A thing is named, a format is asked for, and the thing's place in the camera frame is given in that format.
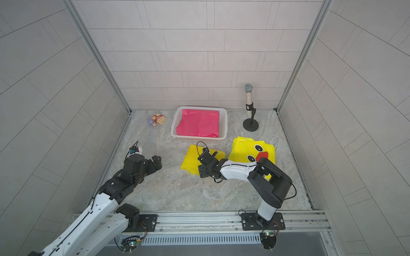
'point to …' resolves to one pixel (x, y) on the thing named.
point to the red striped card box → (159, 118)
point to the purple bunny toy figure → (151, 122)
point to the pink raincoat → (199, 122)
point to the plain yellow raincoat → (191, 162)
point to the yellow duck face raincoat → (246, 149)
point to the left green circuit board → (130, 243)
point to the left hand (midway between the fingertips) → (158, 159)
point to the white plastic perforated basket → (223, 126)
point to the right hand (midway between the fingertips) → (205, 169)
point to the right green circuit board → (268, 239)
